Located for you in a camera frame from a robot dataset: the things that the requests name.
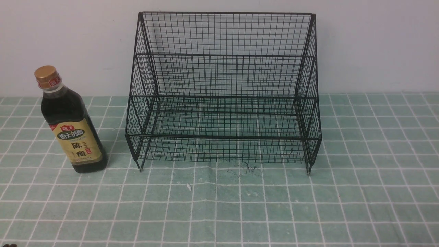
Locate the black wire mesh shelf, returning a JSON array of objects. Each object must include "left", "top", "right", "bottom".
[{"left": 125, "top": 11, "right": 322, "bottom": 174}]

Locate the green checkered tablecloth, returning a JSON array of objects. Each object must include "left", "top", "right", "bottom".
[{"left": 0, "top": 92, "right": 439, "bottom": 247}]

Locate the dark vinegar bottle gold cap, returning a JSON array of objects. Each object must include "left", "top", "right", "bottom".
[{"left": 34, "top": 65, "right": 108, "bottom": 173}]

